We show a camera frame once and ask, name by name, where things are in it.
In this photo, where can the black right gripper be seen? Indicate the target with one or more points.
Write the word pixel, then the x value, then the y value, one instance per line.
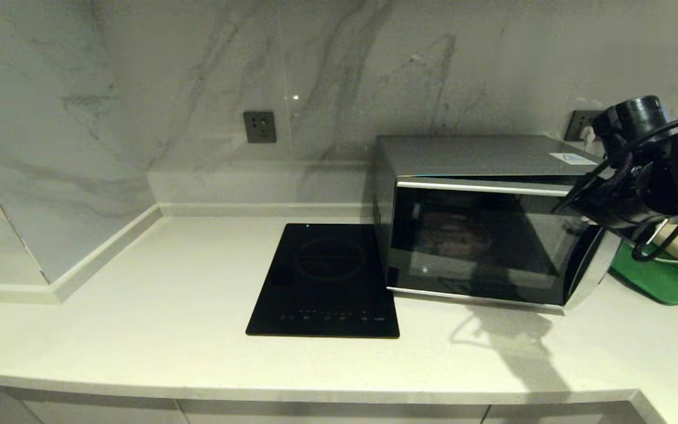
pixel 627 188

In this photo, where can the white paper sheet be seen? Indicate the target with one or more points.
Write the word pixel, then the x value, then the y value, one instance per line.
pixel 573 158

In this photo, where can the silver microwave oven body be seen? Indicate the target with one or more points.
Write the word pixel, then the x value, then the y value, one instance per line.
pixel 480 154

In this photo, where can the white power plug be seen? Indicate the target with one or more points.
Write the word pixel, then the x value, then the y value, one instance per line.
pixel 587 135

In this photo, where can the black cylindrical wrist module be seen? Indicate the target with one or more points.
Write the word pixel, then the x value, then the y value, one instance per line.
pixel 633 121

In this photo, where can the green plastic tray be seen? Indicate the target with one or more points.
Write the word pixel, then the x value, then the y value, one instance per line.
pixel 651 282

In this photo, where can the black induction cooktop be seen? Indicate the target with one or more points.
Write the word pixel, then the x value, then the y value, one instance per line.
pixel 321 277

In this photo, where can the grey double wall socket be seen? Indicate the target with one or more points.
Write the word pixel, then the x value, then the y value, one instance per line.
pixel 580 118

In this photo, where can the grey single wall socket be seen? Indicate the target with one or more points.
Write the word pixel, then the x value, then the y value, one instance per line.
pixel 259 127

